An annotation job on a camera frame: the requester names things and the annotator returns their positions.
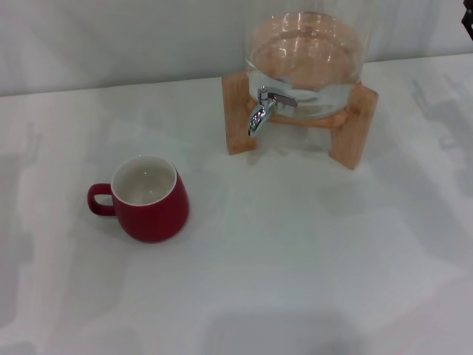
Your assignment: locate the chrome dispenser faucet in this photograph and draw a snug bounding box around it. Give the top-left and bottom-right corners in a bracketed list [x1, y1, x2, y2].
[247, 85, 299, 138]

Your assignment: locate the red ceramic cup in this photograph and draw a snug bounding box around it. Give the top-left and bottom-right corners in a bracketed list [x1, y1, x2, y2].
[87, 154, 191, 244]

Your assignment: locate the glass water dispenser jar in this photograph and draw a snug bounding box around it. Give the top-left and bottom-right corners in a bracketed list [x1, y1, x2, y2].
[242, 0, 381, 123]

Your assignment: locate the wooden dispenser stand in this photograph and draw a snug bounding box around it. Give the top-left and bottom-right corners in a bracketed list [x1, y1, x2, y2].
[222, 70, 379, 172]

